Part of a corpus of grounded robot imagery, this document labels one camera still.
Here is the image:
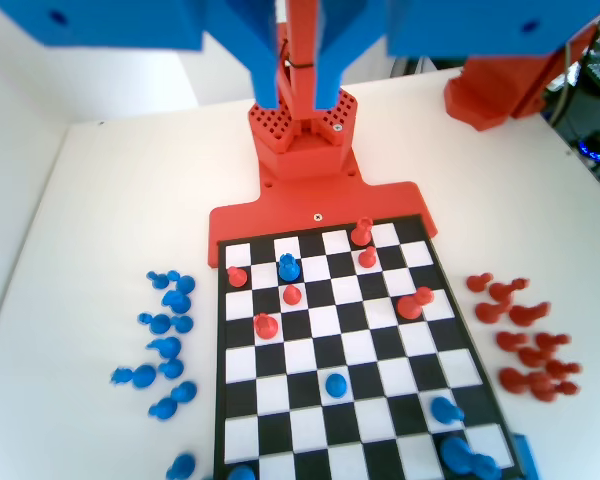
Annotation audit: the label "black and white chessboard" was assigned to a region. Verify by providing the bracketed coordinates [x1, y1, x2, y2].
[213, 214, 526, 480]

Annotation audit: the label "blue plastic chess queen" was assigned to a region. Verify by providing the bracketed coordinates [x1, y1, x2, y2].
[110, 363, 157, 390]

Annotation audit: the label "blue bishop chess piece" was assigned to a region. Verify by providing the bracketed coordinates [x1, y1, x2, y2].
[146, 271, 180, 290]
[138, 312, 174, 337]

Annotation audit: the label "blue base plate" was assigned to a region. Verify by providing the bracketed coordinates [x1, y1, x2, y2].
[509, 433, 536, 480]

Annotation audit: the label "blue-lit black device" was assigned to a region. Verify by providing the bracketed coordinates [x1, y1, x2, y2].
[577, 130, 600, 164]

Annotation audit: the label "red printed arm base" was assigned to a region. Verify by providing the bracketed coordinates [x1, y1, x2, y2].
[443, 29, 589, 132]

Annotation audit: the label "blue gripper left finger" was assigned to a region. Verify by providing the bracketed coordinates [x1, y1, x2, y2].
[0, 0, 287, 110]

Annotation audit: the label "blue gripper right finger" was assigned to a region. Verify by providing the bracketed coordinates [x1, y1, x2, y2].
[315, 0, 600, 109]

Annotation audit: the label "red queen chess piece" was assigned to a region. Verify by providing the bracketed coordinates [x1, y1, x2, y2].
[498, 367, 533, 396]

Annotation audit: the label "grey hanging cables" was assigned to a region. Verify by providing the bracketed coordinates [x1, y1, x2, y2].
[549, 42, 581, 126]

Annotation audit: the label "red base plate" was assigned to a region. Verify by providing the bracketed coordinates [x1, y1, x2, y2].
[208, 149, 439, 271]

